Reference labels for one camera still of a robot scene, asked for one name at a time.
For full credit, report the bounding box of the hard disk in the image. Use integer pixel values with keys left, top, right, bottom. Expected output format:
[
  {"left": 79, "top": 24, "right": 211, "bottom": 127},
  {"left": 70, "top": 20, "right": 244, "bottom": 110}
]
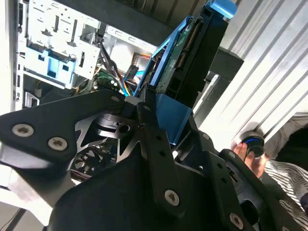
[{"left": 133, "top": 0, "right": 238, "bottom": 146}]

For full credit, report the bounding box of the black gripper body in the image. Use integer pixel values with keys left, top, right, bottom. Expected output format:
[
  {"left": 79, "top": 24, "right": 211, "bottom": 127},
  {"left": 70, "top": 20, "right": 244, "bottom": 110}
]
[{"left": 44, "top": 156, "right": 231, "bottom": 231}]

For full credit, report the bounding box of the person hand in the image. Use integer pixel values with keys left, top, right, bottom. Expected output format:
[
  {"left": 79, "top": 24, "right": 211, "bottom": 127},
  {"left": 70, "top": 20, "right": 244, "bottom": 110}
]
[{"left": 231, "top": 141, "right": 270, "bottom": 179}]

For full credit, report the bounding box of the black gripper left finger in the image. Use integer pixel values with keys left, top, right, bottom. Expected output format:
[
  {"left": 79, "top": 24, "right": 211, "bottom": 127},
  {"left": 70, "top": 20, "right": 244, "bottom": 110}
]
[{"left": 0, "top": 83, "right": 186, "bottom": 214}]

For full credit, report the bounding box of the small round black tool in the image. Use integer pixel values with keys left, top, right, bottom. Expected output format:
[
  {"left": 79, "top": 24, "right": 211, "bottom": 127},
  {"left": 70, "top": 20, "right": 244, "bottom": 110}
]
[{"left": 240, "top": 129, "right": 266, "bottom": 157}]

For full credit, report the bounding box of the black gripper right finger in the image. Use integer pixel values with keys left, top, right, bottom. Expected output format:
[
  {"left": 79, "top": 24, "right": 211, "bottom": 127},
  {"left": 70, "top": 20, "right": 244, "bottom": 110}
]
[{"left": 175, "top": 115, "right": 296, "bottom": 231}]

